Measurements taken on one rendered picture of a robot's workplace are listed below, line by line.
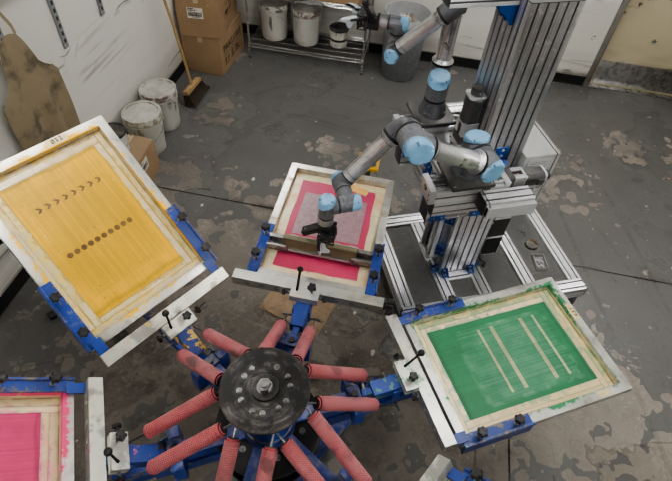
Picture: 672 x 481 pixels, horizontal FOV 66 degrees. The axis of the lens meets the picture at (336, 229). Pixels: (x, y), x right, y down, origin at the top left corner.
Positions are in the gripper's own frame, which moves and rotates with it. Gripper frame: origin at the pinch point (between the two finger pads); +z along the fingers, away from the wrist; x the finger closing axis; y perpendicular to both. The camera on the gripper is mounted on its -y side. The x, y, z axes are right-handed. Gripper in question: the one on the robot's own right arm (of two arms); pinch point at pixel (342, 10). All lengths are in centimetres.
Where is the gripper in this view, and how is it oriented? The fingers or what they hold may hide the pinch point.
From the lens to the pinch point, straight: 289.4
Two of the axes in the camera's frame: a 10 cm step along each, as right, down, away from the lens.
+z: -9.7, -2.0, 1.1
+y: -0.2, 5.6, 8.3
